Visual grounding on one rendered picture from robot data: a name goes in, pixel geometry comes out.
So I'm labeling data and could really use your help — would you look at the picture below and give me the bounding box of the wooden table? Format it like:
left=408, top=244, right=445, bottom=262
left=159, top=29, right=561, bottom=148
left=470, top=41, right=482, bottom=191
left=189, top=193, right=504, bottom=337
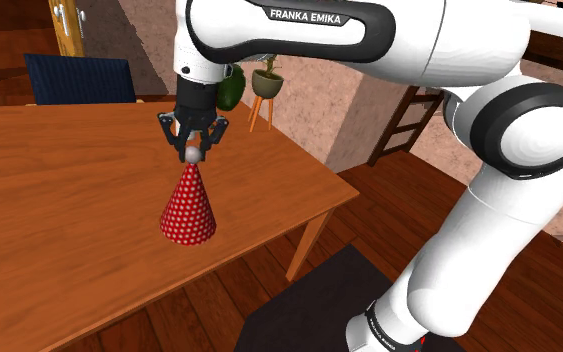
left=0, top=100, right=361, bottom=352

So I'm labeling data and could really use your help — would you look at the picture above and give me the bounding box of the potted plant on orange stand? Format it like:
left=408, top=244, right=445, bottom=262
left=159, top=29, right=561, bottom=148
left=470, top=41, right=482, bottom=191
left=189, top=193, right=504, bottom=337
left=247, top=53, right=286, bottom=133

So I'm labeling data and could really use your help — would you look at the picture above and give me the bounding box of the dark green rounded object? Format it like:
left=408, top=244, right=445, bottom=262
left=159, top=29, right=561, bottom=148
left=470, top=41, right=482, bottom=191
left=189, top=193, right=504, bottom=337
left=215, top=63, right=247, bottom=112

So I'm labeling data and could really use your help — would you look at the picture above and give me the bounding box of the dark wooden ladder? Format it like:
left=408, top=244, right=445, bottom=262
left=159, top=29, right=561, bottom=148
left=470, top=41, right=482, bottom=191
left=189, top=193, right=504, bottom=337
left=366, top=85, right=446, bottom=168

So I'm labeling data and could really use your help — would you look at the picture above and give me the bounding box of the red white-dotted party hat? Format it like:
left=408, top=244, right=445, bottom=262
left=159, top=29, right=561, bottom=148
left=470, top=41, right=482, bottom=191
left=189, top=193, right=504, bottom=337
left=159, top=145, right=218, bottom=247

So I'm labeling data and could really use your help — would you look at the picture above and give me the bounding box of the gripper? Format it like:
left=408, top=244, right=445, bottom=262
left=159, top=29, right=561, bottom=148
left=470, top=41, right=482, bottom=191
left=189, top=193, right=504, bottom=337
left=157, top=73, right=231, bottom=164

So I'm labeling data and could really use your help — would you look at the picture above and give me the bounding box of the yellow wooden door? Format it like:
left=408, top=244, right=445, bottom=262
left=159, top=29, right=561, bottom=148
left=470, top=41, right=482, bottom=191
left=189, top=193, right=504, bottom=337
left=47, top=0, right=88, bottom=58

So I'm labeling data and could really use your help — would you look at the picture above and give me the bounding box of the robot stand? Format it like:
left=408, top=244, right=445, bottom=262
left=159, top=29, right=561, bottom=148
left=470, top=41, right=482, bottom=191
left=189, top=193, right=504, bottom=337
left=233, top=243, right=464, bottom=352

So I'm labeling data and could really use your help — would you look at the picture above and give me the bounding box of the dark blue chair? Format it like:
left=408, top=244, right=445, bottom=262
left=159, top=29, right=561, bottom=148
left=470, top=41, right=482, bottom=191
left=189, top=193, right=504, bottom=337
left=23, top=53, right=138, bottom=106

